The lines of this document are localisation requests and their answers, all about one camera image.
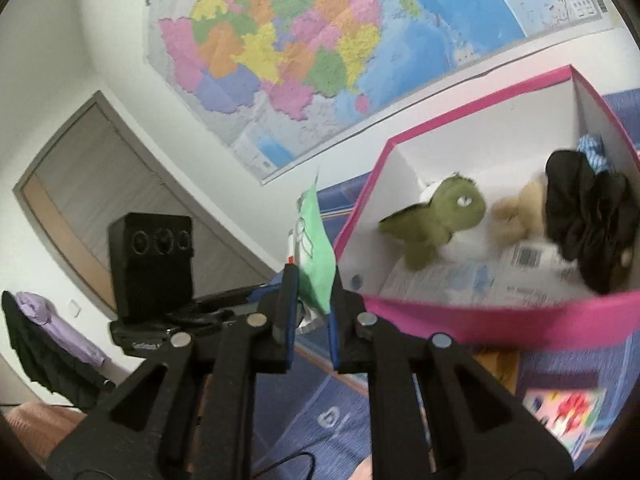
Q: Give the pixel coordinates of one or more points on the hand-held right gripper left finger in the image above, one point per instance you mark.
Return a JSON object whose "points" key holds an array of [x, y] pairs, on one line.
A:
{"points": [[286, 320]]}

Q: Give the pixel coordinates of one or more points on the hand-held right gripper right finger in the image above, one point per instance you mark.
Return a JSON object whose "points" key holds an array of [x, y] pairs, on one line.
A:
{"points": [[335, 330]]}

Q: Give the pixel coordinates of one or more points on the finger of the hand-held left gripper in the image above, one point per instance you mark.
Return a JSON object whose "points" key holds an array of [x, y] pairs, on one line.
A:
{"points": [[230, 302]]}

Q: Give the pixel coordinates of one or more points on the green packet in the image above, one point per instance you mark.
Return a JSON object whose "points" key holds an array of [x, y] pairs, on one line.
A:
{"points": [[312, 255]]}

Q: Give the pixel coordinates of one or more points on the pink cardboard box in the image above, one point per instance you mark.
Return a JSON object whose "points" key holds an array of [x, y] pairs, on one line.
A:
{"points": [[450, 320]]}

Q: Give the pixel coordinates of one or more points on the white printed packet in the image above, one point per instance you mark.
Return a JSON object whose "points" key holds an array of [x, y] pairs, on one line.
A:
{"points": [[450, 280]]}

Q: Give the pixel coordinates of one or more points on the beige plush toy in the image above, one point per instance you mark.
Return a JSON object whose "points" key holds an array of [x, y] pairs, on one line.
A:
{"points": [[515, 215]]}

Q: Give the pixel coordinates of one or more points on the black cloth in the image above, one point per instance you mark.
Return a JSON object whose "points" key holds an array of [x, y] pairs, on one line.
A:
{"points": [[585, 220]]}

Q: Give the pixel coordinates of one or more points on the blue checked cloth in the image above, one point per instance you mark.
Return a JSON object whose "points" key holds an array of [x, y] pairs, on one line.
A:
{"points": [[595, 157]]}

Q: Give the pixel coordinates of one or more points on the purple garment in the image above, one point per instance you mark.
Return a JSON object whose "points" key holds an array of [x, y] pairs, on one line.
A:
{"points": [[55, 327]]}

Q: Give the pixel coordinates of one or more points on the grey door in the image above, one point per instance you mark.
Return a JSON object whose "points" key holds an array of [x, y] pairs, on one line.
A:
{"points": [[100, 170]]}

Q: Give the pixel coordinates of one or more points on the black garment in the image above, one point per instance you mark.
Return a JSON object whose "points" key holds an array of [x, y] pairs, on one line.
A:
{"points": [[35, 365]]}

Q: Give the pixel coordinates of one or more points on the green turtle plush toy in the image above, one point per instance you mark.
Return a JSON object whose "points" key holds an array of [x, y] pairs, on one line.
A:
{"points": [[430, 220]]}

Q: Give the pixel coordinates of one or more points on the orange packet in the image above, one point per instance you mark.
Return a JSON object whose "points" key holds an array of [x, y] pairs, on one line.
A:
{"points": [[497, 367]]}

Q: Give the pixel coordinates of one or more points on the pink cloth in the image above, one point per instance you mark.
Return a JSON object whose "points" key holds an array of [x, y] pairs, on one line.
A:
{"points": [[35, 430]]}

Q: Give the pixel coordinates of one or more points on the colourful picture card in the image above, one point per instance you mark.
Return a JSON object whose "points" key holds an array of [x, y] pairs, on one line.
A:
{"points": [[565, 415]]}

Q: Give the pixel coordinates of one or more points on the white light switch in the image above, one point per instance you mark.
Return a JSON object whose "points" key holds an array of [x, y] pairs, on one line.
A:
{"points": [[75, 308]]}

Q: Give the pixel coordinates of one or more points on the colourful wall map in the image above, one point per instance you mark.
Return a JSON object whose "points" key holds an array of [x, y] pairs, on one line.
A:
{"points": [[300, 60]]}

